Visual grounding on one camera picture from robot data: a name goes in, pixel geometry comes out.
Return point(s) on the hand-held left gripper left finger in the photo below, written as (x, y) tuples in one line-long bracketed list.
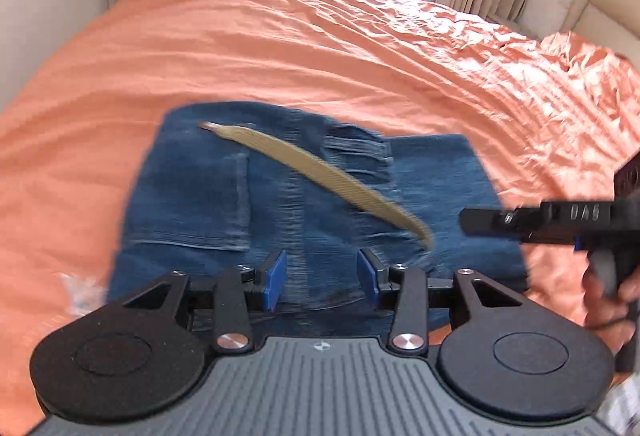
[(272, 281)]

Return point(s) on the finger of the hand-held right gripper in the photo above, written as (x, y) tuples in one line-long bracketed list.
[(540, 221)]

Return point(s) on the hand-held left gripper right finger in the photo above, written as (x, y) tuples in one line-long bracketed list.
[(369, 278)]

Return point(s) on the blue denim pants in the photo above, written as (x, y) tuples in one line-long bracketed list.
[(200, 196)]

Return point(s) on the person's right hand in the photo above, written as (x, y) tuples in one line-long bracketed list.
[(607, 316)]

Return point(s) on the tan fabric belt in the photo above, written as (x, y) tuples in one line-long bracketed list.
[(310, 166)]

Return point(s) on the orange crumpled blanket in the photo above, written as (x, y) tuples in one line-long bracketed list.
[(590, 76)]

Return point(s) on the white branch patterned cloth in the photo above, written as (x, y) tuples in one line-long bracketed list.
[(625, 408)]

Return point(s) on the beige padded headboard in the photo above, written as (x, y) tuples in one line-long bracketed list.
[(595, 1)]

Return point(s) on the orange bed sheet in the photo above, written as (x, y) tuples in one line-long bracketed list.
[(250, 41)]

